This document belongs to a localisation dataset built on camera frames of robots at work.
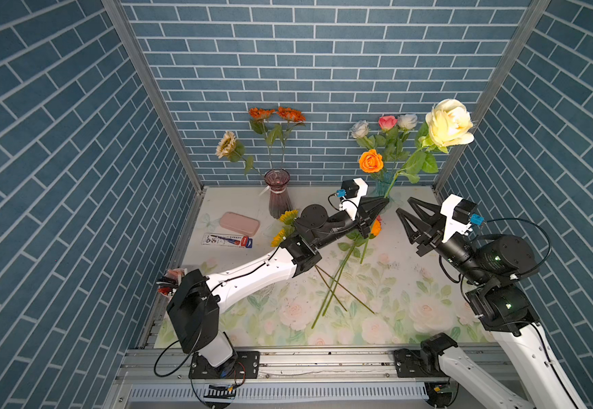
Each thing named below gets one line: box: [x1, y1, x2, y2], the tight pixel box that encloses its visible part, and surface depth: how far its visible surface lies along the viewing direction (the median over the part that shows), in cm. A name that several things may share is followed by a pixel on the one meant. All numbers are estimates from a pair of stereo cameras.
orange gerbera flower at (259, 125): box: [247, 107, 276, 170], surface depth 91 cm
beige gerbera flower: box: [215, 130, 265, 178], surface depth 80 cm
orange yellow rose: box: [358, 148, 385, 173], surface depth 83 cm
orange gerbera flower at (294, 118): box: [266, 106, 306, 170], surface depth 93 cm
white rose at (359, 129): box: [350, 120, 387, 150], surface depth 93 cm
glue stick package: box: [201, 232, 254, 248], surface depth 102 cm
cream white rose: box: [384, 98, 475, 199], surface depth 42 cm
